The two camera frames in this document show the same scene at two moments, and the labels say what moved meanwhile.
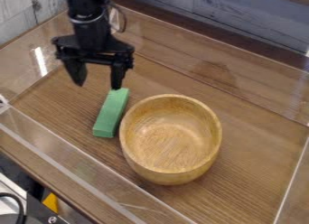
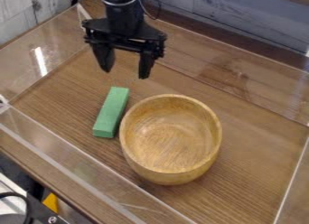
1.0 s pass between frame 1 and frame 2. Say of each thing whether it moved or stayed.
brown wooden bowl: stayed
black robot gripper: moved
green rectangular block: stayed
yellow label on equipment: stayed
